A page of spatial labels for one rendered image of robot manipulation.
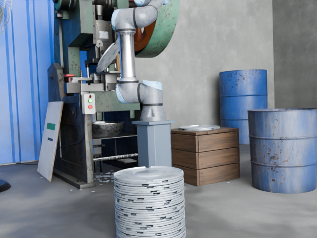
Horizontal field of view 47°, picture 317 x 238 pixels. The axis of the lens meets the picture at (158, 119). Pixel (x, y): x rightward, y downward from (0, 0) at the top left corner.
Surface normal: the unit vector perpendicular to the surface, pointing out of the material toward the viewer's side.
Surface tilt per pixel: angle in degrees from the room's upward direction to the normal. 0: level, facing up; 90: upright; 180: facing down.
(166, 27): 124
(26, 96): 90
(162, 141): 90
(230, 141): 90
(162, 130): 90
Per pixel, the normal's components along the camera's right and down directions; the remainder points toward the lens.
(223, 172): 0.53, 0.03
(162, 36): 0.41, 0.70
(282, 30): -0.85, 0.06
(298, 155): 0.12, 0.08
